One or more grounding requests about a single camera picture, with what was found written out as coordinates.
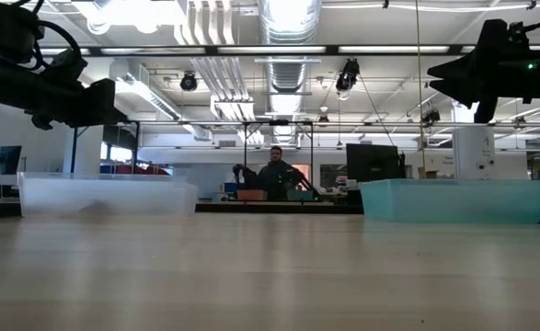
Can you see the person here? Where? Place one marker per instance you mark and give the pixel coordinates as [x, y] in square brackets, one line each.
[276, 179]

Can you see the black computer monitor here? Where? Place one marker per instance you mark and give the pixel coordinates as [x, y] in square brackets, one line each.
[371, 163]

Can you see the black ceiling camera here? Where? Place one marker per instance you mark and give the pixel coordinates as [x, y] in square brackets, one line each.
[347, 76]
[188, 83]
[430, 116]

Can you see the clear plastic bin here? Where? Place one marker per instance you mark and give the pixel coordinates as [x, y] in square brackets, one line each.
[113, 197]

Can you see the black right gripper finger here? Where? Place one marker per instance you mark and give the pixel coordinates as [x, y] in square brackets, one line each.
[463, 97]
[460, 71]

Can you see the black background robot arm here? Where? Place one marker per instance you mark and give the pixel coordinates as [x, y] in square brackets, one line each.
[244, 174]
[307, 180]

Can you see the small tilted monitor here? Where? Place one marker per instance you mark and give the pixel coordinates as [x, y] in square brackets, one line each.
[3, 160]

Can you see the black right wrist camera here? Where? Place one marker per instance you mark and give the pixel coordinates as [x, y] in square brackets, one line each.
[495, 32]

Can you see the white ceiling pipes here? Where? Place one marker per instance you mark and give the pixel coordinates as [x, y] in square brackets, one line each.
[214, 69]

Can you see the teal plastic bin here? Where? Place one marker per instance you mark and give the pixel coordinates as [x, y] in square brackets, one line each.
[435, 202]

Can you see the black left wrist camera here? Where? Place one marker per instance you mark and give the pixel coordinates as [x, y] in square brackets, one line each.
[67, 64]

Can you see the small orange background bin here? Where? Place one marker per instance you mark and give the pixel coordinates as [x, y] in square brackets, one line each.
[252, 195]

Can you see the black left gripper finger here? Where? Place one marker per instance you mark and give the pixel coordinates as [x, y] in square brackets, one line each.
[101, 96]
[99, 119]

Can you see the overhead light bar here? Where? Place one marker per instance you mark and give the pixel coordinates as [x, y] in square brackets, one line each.
[269, 49]

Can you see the silver round ventilation duct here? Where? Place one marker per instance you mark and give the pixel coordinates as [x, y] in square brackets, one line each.
[288, 73]

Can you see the small teal background bin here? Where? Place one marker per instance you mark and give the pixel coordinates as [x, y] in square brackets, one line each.
[301, 195]

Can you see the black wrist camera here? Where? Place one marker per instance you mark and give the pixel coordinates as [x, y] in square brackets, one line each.
[67, 64]
[495, 32]

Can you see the black background frame rig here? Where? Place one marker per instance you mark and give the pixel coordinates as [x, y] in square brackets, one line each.
[245, 138]
[73, 151]

